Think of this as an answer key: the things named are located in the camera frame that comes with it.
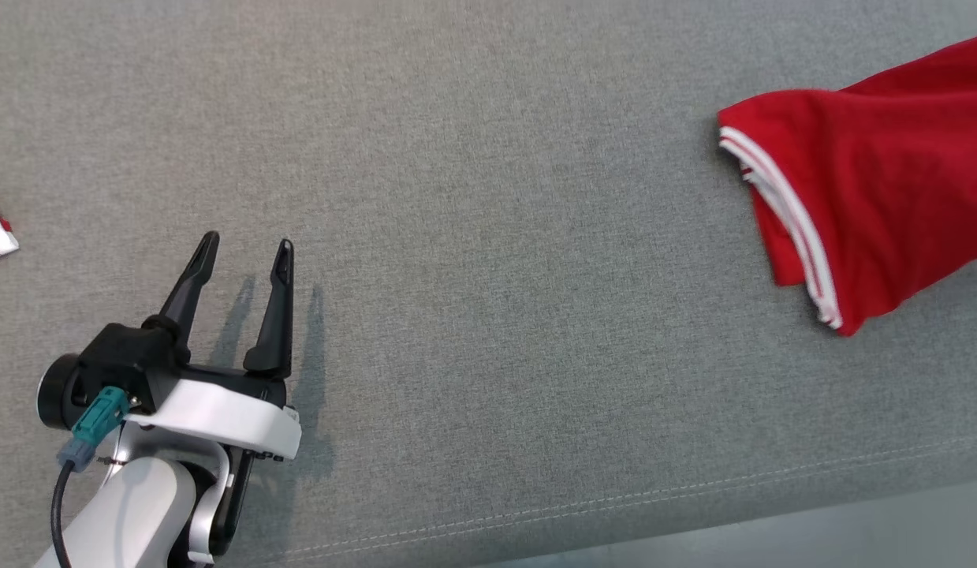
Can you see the red jersey with 23 print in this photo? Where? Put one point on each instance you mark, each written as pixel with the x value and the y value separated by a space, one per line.
pixel 890 173

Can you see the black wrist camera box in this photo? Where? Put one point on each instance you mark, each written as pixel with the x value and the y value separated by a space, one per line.
pixel 125 355

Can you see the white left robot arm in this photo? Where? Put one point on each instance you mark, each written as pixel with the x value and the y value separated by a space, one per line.
pixel 133 513

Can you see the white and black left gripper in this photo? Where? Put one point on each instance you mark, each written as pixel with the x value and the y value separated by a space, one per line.
pixel 220 414

